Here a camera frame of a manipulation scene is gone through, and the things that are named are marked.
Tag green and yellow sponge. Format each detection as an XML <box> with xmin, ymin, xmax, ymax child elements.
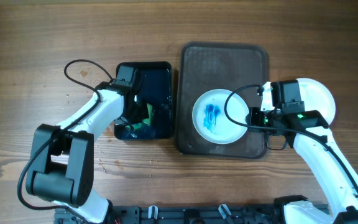
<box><xmin>132</xmin><ymin>103</ymin><xmax>154</xmax><ymax>131</ymax></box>

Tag white plate with blue streaks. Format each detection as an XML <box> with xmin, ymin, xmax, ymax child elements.
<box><xmin>191</xmin><ymin>89</ymin><xmax>249</xmax><ymax>144</ymax></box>

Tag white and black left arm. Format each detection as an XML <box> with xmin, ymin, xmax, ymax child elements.
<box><xmin>17</xmin><ymin>80</ymin><xmax>148</xmax><ymax>223</ymax></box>

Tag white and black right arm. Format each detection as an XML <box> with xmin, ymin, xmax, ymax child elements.
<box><xmin>247</xmin><ymin>107</ymin><xmax>358</xmax><ymax>223</ymax></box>

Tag black water tray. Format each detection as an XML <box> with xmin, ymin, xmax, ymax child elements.
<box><xmin>114</xmin><ymin>62</ymin><xmax>173</xmax><ymax>140</ymax></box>

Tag brown serving tray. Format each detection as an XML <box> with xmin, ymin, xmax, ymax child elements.
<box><xmin>174</xmin><ymin>42</ymin><xmax>269</xmax><ymax>159</ymax></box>

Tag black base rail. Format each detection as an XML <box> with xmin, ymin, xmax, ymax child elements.
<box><xmin>53</xmin><ymin>203</ymin><xmax>331</xmax><ymax>224</ymax></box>

